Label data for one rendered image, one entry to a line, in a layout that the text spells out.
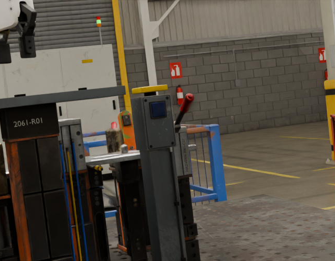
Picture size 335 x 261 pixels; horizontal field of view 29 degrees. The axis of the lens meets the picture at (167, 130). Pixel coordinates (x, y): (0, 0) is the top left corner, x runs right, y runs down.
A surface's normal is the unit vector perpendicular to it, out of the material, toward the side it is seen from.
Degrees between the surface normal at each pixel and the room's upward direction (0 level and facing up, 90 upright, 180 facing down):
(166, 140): 90
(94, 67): 90
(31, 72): 90
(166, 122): 90
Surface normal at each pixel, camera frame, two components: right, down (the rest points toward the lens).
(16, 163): 0.38, 0.00
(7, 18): -0.68, 0.21
